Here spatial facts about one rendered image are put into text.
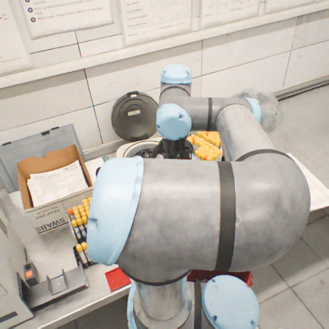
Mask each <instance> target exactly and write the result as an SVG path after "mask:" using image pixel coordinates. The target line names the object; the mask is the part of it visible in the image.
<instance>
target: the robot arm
mask: <svg viewBox="0 0 329 329"><path fill-rule="evenodd" d="M159 82H160V83H161V90H160V95H159V106H158V110H157V114H156V116H157V123H156V125H157V130H158V132H159V133H160V135H162V136H163V137H162V139H161V140H160V142H159V144H158V145H157V146H156V147H155V148H153V151H152V154H151V157H150V158H142V157H141V156H134V157H115V158H111V159H108V160H107V162H105V163H104V164H103V165H102V166H101V168H100V170H99V172H98V175H97V178H96V182H95V185H94V190H93V193H92V197H91V204H90V209H89V219H88V227H87V252H88V255H89V257H90V259H91V261H92V262H94V263H103V264H104V265H105V266H111V265H113V264H114V265H118V266H119V267H120V269H121V271H122V272H123V273H124V274H125V275H127V276H128V277H129V278H130V279H131V280H133V281H134V282H133V284H132V285H131V288H130V292H129V300H128V309H127V316H128V320H129V329H256V327H257V324H258V317H259V305H258V301H257V298H256V296H255V294H254V293H253V291H252V290H251V288H250V287H249V286H247V285H246V284H245V282H243V281H242V280H240V279H238V278H236V277H233V276H229V275H219V276H215V278H213V279H212V280H209V281H208V282H207V283H200V282H189V281H186V280H187V275H188V274H189V273H190V272H191V271H192V270H205V271H226V272H244V271H253V270H255V269H259V268H262V267H265V266H267V265H269V264H270V263H272V262H275V261H276V260H278V259H279V258H281V257H282V256H283V255H284V254H285V253H286V252H287V251H288V250H289V249H290V248H291V247H293V246H294V244H295V243H296V242H297V240H298V238H299V237H300V235H301V234H302V232H303V231H304V229H305V226H306V224H307V220H308V216H309V213H310V208H311V198H310V190H309V186H308V183H307V178H306V176H305V174H304V173H303V172H302V171H301V169H300V167H299V166H298V165H297V163H295V160H293V158H291V157H290V156H289V155H288V154H286V153H284V152H282V151H281V150H277V149H276V148H275V147H274V145H273V144H272V142H271V141H270V139H269V138H268V137H267V135H266V133H265V132H264V130H263V129H262V127H261V126H260V116H261V115H262V109H261V108H260V103H259V101H258V100H257V99H254V98H246V97H240V98H221V97H196V96H191V83H192V80H191V69H190V68H189V67H188V66H185V65H182V64H170V65H167V66H165V67H163V68H162V70H161V79H160V81H159ZM190 131H194V132H218V134H219V138H220V143H221V145H222V151H223V154H224V159H225V162H223V161H211V160H197V156H195V153H194V149H193V145H192V143H191V142H190V141H188V140H187V136H188V134H189V132H190ZM162 153H164V154H166V159H164V158H163V155H162Z"/></svg>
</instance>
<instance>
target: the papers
mask: <svg viewBox="0 0 329 329"><path fill-rule="evenodd" d="M288 155H289V156H290V157H291V158H293V160H295V163H297V165H298V166H299V167H300V169H301V171H302V172H303V173H304V174H305V176H306V178H307V183H308V186H309V190H310V198H311V208H310V212H311V211H315V210H317V209H321V208H326V207H328V206H329V190H328V189H327V188H326V187H325V186H324V185H323V184H322V183H321V182H320V181H318V180H317V178H316V177H315V176H314V175H313V174H312V173H310V172H309V171H308V170H307V169H306V168H305V167H304V166H303V165H302V164H301V163H300V162H299V161H298V160H297V159H296V158H295V157H294V156H292V155H291V154H290V153H289V154H288Z"/></svg>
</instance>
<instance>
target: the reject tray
mask: <svg viewBox="0 0 329 329"><path fill-rule="evenodd" d="M104 274H105V278H106V280H107V281H108V284H109V288H110V290H111V292H112V291H115V290H118V289H120V288H122V287H124V286H125V285H128V284H130V283H131V280H130V278H129V277H128V276H127V275H125V274H124V273H123V272H122V271H121V269H120V267H117V268H114V269H113V270H111V271H108V272H105V273H104Z"/></svg>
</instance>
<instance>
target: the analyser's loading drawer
mask: <svg viewBox="0 0 329 329"><path fill-rule="evenodd" d="M79 264H80V266H78V267H77V268H75V269H72V270H70V271H67V272H64V269H61V270H62V272H61V273H60V274H58V275H56V276H53V277H51V278H49V276H46V277H47V280H46V281H44V282H42V283H39V284H36V285H34V286H32V287H28V289H25V290H23V291H22V294H23V300H24V301H25V302H26V304H27V305H28V306H29V308H34V307H36V306H39V305H40V304H42V303H45V302H47V301H50V300H52V299H54V298H56V297H58V296H61V295H63V294H66V293H68V292H69V291H71V290H74V289H77V288H78V287H82V286H84V285H86V286H88V282H87V279H86V276H85V272H84V268H83V265H82V263H81V262H79ZM58 284H60V285H59V286H58Z"/></svg>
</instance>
